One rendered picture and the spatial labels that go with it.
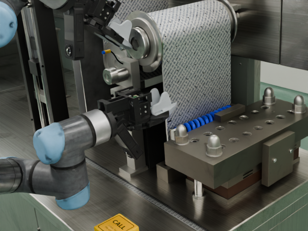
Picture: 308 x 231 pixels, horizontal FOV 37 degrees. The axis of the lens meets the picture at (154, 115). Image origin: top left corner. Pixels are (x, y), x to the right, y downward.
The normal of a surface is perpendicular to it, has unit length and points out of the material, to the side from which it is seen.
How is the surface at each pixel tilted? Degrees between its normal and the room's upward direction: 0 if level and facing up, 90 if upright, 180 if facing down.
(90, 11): 50
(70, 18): 81
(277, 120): 0
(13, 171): 71
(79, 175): 90
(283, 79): 90
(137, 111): 90
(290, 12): 90
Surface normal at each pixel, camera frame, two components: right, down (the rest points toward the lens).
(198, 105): 0.64, 0.26
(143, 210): -0.07, -0.92
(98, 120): 0.40, -0.48
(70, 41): -0.78, 0.15
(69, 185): 0.13, 0.38
